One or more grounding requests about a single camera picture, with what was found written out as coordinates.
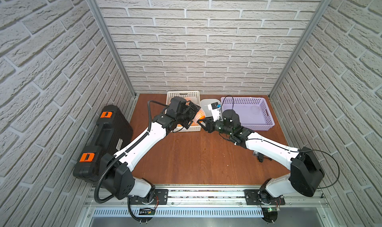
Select orange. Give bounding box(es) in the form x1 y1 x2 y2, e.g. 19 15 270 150
191 108 206 126

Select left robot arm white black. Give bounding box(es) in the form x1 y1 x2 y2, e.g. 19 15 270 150
94 97 201 204

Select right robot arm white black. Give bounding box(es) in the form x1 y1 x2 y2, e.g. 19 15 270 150
198 111 325 199

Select white plastic tub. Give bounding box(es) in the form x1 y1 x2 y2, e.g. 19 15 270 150
201 99 221 117

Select white perforated plastic basket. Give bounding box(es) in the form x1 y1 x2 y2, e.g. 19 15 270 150
166 91 202 132

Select purple perforated plastic basket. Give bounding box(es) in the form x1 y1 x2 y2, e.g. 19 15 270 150
221 97 275 131

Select small black clip device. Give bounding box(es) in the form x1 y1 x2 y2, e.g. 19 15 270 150
253 151 272 163

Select black tool case orange latches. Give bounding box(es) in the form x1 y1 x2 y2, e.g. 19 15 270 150
73 105 133 184

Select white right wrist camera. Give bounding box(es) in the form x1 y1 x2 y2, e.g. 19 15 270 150
208 102 221 121

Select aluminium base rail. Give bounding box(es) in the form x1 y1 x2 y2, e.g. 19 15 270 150
76 183 338 227

